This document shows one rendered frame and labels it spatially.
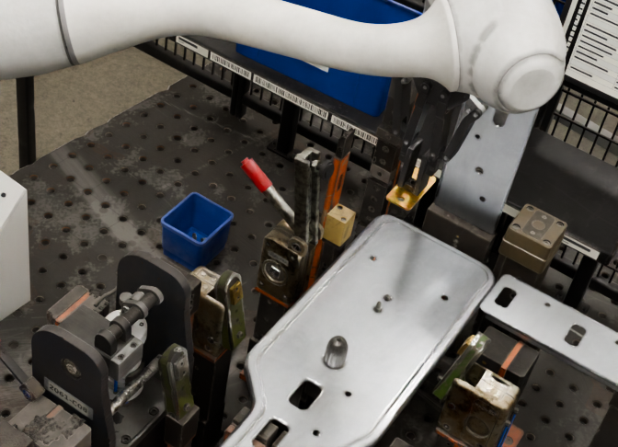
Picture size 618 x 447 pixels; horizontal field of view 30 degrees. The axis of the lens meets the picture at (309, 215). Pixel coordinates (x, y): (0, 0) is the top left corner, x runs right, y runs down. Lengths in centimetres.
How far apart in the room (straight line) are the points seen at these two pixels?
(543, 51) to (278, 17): 29
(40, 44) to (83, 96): 234
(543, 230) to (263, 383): 53
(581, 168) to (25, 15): 109
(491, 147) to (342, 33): 65
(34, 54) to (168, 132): 115
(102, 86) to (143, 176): 137
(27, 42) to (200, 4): 19
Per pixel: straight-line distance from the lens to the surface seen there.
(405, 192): 157
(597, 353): 181
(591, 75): 203
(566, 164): 206
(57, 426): 148
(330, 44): 123
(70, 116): 357
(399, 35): 121
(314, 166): 164
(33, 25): 131
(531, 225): 187
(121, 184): 232
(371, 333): 172
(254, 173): 172
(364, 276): 179
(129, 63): 379
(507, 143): 181
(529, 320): 181
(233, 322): 165
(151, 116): 249
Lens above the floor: 228
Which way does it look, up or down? 43 degrees down
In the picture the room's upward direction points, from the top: 11 degrees clockwise
